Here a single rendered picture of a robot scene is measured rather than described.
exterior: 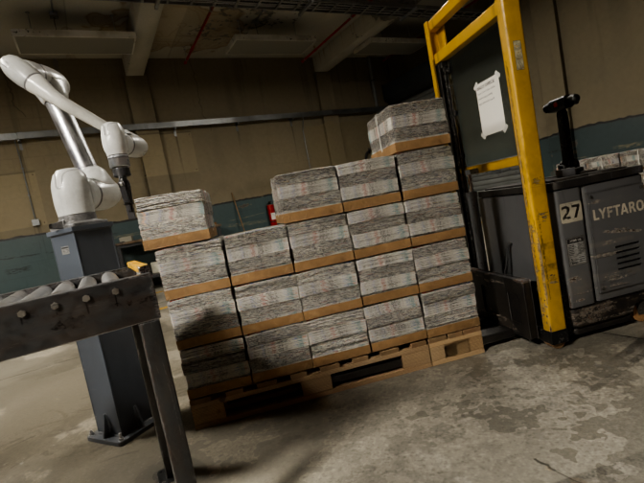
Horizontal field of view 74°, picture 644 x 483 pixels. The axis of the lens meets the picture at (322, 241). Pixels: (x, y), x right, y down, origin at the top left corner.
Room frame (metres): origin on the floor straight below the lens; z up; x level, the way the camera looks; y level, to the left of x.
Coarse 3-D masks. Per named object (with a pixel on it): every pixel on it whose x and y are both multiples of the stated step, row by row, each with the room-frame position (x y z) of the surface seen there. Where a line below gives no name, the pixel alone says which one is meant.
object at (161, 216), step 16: (192, 192) 1.87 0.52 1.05; (144, 208) 1.84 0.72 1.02; (160, 208) 1.86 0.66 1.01; (176, 208) 1.88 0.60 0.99; (192, 208) 1.88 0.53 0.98; (144, 224) 1.85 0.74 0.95; (160, 224) 1.85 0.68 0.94; (176, 224) 1.87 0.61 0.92; (192, 224) 1.87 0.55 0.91; (208, 224) 1.95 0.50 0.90; (144, 240) 1.84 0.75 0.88
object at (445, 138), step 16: (400, 144) 2.04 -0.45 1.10; (416, 144) 2.06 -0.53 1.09; (432, 144) 2.07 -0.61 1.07; (416, 192) 2.05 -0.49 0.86; (432, 192) 2.06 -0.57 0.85; (416, 240) 2.04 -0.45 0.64; (432, 240) 2.05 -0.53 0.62; (432, 288) 2.05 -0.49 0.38; (464, 320) 2.07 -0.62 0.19; (432, 336) 2.04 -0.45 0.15
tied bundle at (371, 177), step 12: (384, 156) 2.03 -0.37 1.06; (336, 168) 1.99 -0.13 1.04; (348, 168) 2.00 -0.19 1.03; (360, 168) 2.01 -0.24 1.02; (372, 168) 2.02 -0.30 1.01; (384, 168) 2.03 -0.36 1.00; (348, 180) 2.01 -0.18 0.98; (360, 180) 2.01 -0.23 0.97; (372, 180) 2.02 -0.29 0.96; (384, 180) 2.02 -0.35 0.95; (396, 180) 2.03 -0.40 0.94; (348, 192) 2.00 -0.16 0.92; (360, 192) 2.00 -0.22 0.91; (372, 192) 2.01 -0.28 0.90; (384, 192) 2.02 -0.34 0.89; (396, 192) 2.03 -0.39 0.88; (384, 204) 2.04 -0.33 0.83
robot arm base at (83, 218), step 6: (66, 216) 1.92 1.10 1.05; (72, 216) 1.93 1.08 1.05; (78, 216) 1.93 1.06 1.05; (84, 216) 1.95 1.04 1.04; (90, 216) 1.97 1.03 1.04; (96, 216) 2.02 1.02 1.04; (60, 222) 1.91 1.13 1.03; (66, 222) 1.92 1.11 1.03; (72, 222) 1.91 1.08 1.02; (78, 222) 1.91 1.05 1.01; (84, 222) 1.94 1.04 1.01; (90, 222) 1.96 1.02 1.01; (96, 222) 1.98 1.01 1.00; (54, 228) 1.89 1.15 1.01; (60, 228) 1.91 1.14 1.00
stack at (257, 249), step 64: (192, 256) 1.86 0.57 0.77; (256, 256) 1.91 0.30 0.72; (320, 256) 1.97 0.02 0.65; (384, 256) 2.01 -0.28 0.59; (192, 320) 1.85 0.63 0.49; (256, 320) 1.90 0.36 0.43; (320, 320) 1.96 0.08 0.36; (384, 320) 2.00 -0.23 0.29; (192, 384) 1.85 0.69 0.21; (256, 384) 2.23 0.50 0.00; (320, 384) 1.94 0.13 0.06
